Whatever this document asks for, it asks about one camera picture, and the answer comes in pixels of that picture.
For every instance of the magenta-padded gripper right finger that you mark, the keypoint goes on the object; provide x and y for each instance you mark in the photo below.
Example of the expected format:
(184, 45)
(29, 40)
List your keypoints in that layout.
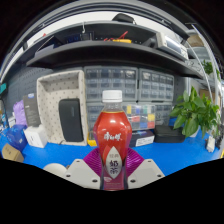
(146, 172)

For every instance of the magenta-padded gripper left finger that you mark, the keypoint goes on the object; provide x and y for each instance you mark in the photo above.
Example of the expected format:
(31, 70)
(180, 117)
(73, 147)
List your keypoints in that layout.
(80, 173)

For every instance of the red tea drink bottle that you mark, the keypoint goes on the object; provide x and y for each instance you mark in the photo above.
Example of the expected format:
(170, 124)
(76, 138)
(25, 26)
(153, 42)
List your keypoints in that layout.
(112, 130)

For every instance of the yellow and red tool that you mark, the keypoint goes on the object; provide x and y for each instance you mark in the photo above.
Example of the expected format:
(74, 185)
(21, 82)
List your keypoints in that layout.
(91, 142)

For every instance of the black box with white label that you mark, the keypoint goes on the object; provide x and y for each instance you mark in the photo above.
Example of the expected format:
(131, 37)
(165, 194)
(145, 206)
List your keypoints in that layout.
(143, 138)

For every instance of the flat black case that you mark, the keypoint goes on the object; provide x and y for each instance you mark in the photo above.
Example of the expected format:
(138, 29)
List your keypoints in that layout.
(170, 134)

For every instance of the black rectangular pouch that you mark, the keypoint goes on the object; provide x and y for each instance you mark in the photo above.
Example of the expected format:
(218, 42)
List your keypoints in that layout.
(71, 120)

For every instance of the clear organizer with coloured parts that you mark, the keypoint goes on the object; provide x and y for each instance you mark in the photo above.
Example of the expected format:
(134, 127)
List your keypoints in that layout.
(141, 116)

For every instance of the small white block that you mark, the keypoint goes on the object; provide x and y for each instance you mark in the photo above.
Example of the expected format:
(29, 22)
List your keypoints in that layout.
(210, 144)

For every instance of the brown cardboard box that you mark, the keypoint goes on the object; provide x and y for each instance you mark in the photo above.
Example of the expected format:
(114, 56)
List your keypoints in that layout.
(11, 152)

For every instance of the green potted plant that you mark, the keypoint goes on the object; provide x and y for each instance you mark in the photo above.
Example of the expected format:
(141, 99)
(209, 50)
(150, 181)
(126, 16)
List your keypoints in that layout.
(193, 113)

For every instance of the dark grey box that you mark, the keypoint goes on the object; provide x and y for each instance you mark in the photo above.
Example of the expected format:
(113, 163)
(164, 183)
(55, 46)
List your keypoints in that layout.
(31, 110)

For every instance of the cream perforated storage tray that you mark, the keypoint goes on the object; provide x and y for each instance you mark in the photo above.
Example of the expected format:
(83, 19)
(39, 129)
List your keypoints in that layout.
(48, 100)

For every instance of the purple plastic bag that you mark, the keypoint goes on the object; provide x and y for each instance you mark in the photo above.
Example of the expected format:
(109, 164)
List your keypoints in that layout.
(19, 113)

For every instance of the small grey drawer cabinet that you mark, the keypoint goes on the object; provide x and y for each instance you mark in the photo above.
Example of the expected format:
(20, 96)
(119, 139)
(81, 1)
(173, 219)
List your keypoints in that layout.
(156, 85)

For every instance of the large grey drawer cabinet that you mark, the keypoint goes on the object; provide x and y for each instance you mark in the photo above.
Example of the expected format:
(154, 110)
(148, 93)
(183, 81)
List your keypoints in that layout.
(110, 83)

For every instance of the white metal shelf rack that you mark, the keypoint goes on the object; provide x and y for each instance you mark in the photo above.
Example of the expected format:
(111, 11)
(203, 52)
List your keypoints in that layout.
(206, 53)

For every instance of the black wall shelf unit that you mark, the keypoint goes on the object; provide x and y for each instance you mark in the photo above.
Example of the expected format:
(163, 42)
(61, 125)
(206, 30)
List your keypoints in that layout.
(110, 53)

